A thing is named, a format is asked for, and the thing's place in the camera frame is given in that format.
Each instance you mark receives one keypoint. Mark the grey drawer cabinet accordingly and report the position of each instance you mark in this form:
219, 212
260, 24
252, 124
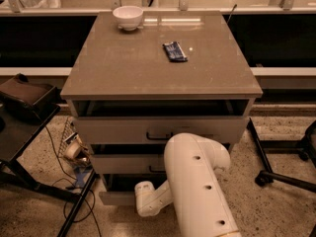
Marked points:
121, 74

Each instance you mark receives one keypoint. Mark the dark brown box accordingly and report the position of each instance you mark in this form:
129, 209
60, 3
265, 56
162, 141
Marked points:
27, 101

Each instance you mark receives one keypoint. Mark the black chair base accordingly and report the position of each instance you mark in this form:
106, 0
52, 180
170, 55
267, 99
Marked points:
284, 201

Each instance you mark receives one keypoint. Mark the tape roll clutter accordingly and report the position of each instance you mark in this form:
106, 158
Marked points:
71, 149

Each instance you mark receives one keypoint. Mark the grey drawer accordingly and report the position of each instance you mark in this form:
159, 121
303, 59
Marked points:
128, 163
119, 188
157, 130

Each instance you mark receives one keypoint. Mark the black side table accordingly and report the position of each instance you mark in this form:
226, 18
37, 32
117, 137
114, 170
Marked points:
15, 137

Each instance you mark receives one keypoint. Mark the white ceramic bowl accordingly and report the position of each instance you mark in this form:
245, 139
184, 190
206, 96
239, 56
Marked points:
129, 18

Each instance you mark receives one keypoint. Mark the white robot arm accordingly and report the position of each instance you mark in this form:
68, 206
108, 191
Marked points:
191, 162

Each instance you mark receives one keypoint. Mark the blue snack packet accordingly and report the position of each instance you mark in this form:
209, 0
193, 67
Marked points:
174, 52

